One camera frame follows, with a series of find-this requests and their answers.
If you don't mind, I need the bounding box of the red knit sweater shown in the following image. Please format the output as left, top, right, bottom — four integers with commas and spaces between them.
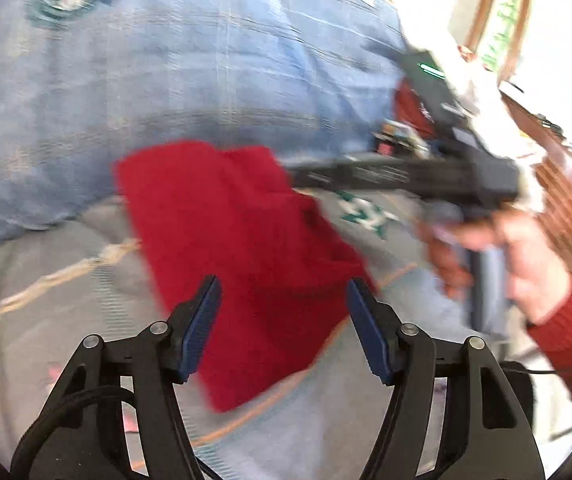
115, 141, 367, 412

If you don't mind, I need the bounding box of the person's right hand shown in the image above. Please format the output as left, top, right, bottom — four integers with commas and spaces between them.
417, 208, 572, 325

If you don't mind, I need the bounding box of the red plastic bag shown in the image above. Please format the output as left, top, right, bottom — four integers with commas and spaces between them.
394, 78, 434, 140

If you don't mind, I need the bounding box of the grey patterned bed sheet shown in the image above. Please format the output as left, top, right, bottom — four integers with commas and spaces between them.
0, 186, 532, 480

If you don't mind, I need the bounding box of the blue plaid pillow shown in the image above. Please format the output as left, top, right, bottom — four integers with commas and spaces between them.
0, 0, 406, 242

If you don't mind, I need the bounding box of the black braided cable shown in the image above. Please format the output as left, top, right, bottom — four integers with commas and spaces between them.
9, 383, 222, 480

